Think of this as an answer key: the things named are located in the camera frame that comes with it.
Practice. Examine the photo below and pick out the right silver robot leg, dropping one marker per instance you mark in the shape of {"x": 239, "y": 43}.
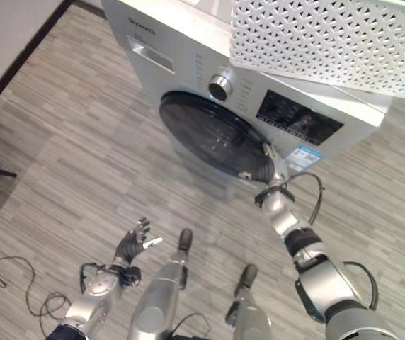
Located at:
{"x": 252, "y": 318}

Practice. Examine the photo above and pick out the white perforated laundry basket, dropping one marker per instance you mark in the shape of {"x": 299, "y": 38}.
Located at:
{"x": 330, "y": 39}

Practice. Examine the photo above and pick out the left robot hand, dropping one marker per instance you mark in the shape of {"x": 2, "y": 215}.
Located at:
{"x": 130, "y": 246}

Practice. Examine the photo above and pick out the left silver robot leg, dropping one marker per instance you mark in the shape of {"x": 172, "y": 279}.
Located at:
{"x": 160, "y": 294}

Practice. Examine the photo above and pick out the black washer display panel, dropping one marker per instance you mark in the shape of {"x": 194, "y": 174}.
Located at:
{"x": 298, "y": 118}

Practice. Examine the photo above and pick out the silver robot leg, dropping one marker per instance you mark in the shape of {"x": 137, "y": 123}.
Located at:
{"x": 160, "y": 294}
{"x": 252, "y": 318}

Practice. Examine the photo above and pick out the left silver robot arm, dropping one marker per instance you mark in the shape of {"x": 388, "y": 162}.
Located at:
{"x": 96, "y": 294}

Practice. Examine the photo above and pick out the silver front-load washing machine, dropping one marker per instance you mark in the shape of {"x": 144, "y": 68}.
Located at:
{"x": 188, "y": 39}

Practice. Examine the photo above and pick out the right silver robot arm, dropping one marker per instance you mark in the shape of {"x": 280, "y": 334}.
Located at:
{"x": 323, "y": 283}

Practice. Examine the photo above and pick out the chrome washer control knob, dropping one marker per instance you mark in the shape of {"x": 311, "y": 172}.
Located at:
{"x": 219, "y": 86}

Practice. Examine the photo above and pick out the left dark robot foot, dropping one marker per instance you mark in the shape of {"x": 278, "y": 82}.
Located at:
{"x": 185, "y": 239}

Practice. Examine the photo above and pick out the silver detergent drawer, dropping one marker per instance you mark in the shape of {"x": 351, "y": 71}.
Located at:
{"x": 151, "y": 54}

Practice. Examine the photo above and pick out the right dark robot foot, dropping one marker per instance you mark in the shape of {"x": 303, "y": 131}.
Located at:
{"x": 248, "y": 274}

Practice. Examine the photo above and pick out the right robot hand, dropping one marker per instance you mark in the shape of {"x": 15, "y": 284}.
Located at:
{"x": 278, "y": 171}

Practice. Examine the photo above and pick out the dark round washer door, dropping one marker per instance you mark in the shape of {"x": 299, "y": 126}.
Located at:
{"x": 209, "y": 134}

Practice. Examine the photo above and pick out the blue white energy label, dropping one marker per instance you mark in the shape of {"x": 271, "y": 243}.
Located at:
{"x": 306, "y": 154}

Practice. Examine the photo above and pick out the dark robot foot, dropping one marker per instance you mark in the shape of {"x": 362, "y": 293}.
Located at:
{"x": 248, "y": 274}
{"x": 185, "y": 239}

